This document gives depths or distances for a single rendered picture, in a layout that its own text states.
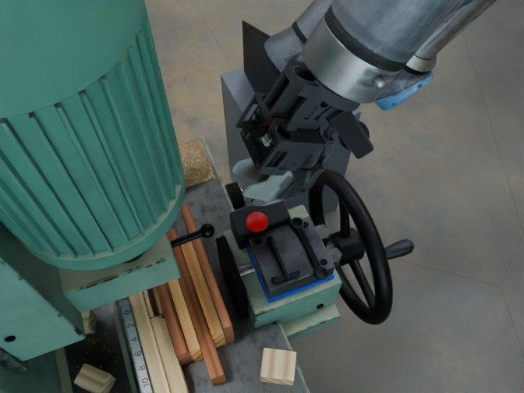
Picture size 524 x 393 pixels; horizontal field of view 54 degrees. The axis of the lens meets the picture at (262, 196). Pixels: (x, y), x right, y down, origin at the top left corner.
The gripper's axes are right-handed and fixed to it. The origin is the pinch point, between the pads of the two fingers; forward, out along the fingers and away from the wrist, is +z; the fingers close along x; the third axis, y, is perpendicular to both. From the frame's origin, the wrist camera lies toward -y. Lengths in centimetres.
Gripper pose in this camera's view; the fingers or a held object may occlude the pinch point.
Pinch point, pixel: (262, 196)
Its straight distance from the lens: 65.5
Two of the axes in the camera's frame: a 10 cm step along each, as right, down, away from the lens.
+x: 3.6, 8.0, -4.8
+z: -4.6, 6.0, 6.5
